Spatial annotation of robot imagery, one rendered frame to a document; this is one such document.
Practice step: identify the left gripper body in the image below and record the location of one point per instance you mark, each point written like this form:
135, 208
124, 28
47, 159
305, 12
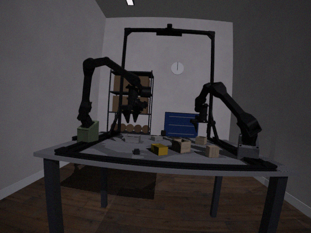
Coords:
202, 118

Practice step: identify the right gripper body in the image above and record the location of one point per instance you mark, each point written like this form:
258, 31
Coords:
130, 105

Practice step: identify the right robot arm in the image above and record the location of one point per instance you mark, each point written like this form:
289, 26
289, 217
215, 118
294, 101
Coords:
89, 66

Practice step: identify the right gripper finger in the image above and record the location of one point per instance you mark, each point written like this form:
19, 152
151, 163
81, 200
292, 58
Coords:
127, 115
135, 115

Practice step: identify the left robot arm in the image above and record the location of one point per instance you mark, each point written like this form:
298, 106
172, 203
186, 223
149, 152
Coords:
247, 123

